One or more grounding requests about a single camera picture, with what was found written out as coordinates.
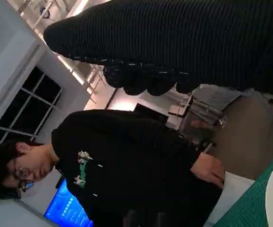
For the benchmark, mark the person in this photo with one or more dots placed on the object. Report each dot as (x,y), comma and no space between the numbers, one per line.
(127,153)

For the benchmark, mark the person's hand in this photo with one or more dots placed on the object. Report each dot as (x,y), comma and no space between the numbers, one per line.
(207,170)

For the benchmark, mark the green cutting mat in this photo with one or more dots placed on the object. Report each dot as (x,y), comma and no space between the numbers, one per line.
(249,208)

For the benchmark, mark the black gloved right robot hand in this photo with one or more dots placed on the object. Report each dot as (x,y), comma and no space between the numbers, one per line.
(174,35)

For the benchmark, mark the blue lit monitor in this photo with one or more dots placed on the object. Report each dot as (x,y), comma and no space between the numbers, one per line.
(63,208)

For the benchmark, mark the dark paned window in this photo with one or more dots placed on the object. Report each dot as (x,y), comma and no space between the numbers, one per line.
(32,106)

